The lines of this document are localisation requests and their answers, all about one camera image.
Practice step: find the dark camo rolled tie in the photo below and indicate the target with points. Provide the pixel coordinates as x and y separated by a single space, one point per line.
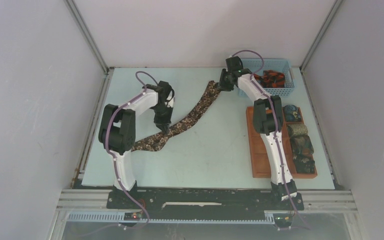
304 164

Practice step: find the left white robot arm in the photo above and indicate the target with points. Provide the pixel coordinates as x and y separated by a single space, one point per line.
117 131

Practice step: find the red black patterned tie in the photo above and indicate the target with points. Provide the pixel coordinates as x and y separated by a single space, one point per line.
271 79

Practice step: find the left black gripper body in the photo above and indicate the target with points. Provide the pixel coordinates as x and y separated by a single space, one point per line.
162 113

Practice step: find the brown floral tie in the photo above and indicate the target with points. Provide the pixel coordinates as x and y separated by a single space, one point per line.
156 142

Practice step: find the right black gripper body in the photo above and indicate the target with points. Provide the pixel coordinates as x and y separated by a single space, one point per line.
225 82

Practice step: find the aluminium frame rail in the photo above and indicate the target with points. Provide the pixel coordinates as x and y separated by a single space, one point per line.
314 201

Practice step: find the wooden compartment tray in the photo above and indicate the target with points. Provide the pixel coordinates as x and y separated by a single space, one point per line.
259 156

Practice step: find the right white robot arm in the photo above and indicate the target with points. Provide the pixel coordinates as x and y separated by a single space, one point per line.
267 120

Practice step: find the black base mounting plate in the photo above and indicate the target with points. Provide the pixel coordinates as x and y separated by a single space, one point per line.
236 204

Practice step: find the blue plastic basket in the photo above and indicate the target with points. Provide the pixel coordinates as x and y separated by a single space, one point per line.
257 66

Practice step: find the green camo rolled tie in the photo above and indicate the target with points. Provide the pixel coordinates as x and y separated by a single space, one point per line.
302 145

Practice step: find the olive rolled tie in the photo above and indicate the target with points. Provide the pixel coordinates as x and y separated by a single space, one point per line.
297 130

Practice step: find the blue rolled tie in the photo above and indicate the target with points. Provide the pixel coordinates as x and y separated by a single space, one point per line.
292 113

